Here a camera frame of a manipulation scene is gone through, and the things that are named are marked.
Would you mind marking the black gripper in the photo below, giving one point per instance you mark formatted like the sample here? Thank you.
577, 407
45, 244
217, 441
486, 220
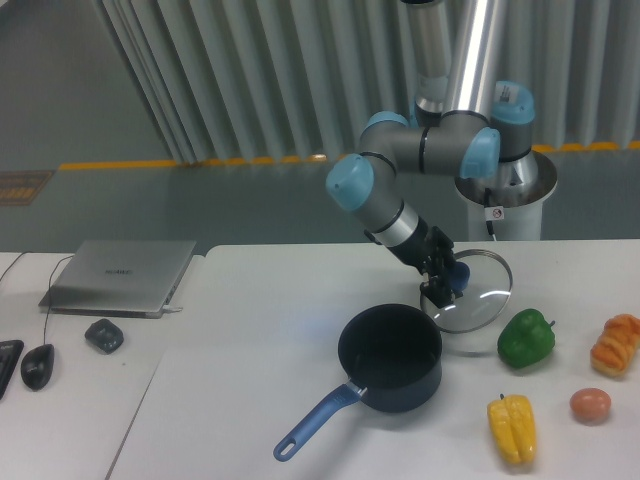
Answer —
430, 251

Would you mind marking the glass lid with blue knob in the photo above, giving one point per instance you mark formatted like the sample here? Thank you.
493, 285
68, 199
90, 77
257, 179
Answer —
482, 284

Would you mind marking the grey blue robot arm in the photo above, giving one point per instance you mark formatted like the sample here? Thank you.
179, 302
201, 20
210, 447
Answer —
456, 136

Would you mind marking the dark blue saucepan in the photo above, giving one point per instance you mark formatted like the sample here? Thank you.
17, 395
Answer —
391, 354

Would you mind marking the green bell pepper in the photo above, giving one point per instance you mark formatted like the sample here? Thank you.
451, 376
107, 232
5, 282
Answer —
527, 339

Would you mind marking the yellow bell pepper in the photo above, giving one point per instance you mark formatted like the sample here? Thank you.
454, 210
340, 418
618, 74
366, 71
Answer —
512, 424

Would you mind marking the orange braided bread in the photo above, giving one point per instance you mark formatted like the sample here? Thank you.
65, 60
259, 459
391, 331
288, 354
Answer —
615, 348

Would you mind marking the pink round fruit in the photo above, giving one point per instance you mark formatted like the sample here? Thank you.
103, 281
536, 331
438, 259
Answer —
590, 404

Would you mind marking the silver laptop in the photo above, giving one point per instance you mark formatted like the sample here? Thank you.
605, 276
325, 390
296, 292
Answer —
123, 278

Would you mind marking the dark grey earbuds case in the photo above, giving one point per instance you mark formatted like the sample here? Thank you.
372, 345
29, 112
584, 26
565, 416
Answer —
105, 336

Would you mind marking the black computer mouse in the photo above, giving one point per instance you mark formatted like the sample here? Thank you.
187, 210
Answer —
37, 367

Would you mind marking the black keyboard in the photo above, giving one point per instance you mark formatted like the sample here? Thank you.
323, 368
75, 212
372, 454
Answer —
10, 352

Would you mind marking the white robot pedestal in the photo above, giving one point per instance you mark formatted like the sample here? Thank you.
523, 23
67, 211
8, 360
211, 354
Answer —
509, 205

